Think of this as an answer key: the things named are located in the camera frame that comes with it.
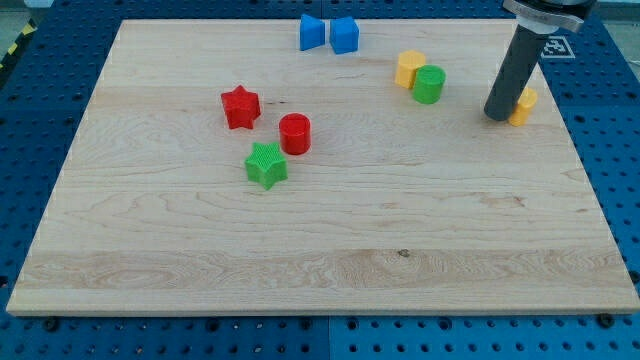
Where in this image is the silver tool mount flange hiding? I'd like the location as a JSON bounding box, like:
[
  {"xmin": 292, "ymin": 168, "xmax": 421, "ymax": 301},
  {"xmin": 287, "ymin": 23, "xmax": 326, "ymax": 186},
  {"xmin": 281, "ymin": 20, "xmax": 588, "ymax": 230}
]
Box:
[{"xmin": 502, "ymin": 0, "xmax": 597, "ymax": 34}]

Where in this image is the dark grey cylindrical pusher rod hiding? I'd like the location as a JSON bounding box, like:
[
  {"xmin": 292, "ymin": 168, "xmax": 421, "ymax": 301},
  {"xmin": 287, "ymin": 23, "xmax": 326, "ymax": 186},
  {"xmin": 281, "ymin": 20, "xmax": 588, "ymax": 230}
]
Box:
[{"xmin": 484, "ymin": 25, "xmax": 549, "ymax": 121}]

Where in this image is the yellow heart block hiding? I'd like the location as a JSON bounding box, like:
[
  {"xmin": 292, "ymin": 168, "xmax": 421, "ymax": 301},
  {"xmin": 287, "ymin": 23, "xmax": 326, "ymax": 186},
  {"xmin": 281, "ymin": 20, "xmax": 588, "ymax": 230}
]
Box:
[{"xmin": 508, "ymin": 87, "xmax": 538, "ymax": 127}]

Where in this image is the yellow hexagon block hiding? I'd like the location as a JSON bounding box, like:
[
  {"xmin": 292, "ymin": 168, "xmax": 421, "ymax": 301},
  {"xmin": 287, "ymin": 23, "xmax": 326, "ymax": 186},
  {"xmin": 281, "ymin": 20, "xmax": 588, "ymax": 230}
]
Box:
[{"xmin": 394, "ymin": 50, "xmax": 426, "ymax": 89}]

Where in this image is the white fiducial marker tag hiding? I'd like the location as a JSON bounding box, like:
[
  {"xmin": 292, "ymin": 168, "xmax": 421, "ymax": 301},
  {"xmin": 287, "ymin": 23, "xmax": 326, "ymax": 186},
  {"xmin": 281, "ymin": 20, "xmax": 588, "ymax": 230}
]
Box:
[{"xmin": 541, "ymin": 35, "xmax": 575, "ymax": 59}]

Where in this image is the green cylinder block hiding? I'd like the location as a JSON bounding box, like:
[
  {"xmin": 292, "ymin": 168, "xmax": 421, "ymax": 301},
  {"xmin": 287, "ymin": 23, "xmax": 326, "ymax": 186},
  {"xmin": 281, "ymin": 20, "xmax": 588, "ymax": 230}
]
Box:
[{"xmin": 412, "ymin": 65, "xmax": 446, "ymax": 104}]

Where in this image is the red cylinder block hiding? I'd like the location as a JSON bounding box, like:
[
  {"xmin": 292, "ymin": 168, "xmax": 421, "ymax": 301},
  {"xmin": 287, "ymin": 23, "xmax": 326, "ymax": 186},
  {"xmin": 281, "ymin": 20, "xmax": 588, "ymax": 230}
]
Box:
[{"xmin": 279, "ymin": 113, "xmax": 311, "ymax": 155}]

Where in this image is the green star block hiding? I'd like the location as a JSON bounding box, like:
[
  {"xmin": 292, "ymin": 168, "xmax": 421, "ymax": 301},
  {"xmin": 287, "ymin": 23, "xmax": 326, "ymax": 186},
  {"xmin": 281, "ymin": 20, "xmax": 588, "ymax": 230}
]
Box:
[{"xmin": 245, "ymin": 142, "xmax": 288, "ymax": 190}]

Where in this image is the red star block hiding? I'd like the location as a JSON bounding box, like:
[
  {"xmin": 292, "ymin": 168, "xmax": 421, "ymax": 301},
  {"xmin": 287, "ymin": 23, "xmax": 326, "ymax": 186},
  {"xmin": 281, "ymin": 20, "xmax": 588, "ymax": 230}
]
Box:
[{"xmin": 221, "ymin": 85, "xmax": 261, "ymax": 129}]

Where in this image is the light wooden board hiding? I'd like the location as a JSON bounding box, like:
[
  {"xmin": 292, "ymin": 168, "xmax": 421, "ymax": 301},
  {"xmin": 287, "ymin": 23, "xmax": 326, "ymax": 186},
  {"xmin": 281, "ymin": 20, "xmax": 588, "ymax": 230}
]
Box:
[{"xmin": 7, "ymin": 19, "xmax": 639, "ymax": 317}]

